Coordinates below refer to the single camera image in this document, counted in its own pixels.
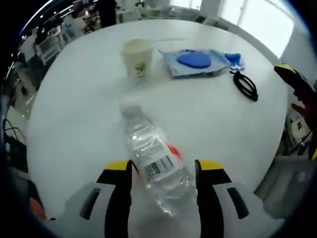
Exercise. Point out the large bright window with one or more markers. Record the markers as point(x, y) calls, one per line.
point(260, 17)

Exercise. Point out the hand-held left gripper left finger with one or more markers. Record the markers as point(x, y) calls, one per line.
point(119, 198)

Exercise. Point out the clear plastic bottle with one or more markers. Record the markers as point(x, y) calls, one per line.
point(153, 148)

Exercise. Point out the white paper cup green print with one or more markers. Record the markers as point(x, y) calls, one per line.
point(137, 62)

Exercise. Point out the grey mesh chair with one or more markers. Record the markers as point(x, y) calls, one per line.
point(292, 178)

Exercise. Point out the blue pad packet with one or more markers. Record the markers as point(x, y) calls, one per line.
point(193, 60)

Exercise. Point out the person's left hand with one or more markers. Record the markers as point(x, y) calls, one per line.
point(38, 208)

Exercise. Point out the white object black mark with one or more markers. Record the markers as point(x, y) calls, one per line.
point(296, 129)

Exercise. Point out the blue tissue packet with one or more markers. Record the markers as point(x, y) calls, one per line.
point(234, 58)

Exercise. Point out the person's right hand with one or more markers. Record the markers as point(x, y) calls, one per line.
point(310, 114)

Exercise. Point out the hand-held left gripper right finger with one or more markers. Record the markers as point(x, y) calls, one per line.
point(210, 198)

